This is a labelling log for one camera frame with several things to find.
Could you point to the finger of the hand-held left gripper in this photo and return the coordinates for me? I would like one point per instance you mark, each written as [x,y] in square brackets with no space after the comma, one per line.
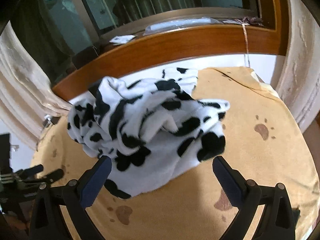
[53,175]
[32,170]

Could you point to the metal clip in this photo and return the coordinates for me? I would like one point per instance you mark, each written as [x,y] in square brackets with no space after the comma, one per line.
[48,121]

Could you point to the white paper sheet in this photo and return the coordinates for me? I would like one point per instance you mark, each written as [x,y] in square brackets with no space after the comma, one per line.
[122,39]

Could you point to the glass window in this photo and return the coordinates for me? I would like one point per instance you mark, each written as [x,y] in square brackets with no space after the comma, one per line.
[62,30]

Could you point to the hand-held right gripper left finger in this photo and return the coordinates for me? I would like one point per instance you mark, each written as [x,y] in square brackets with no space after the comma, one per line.
[96,180]

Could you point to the cow print fleece garment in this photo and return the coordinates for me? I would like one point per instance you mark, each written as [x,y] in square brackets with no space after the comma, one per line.
[155,135]

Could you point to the black stand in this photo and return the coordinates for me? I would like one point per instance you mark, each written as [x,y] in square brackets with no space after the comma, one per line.
[5,152]

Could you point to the yellow paw print blanket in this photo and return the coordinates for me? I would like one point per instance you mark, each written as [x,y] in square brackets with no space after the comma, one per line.
[250,130]

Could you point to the clear plastic bag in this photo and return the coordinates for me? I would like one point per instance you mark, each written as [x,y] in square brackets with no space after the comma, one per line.
[175,25]

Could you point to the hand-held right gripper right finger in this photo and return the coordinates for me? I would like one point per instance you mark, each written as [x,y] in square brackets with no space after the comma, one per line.
[226,180]

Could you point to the cream curtain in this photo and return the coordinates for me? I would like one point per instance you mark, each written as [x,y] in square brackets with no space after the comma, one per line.
[305,67]
[20,80]

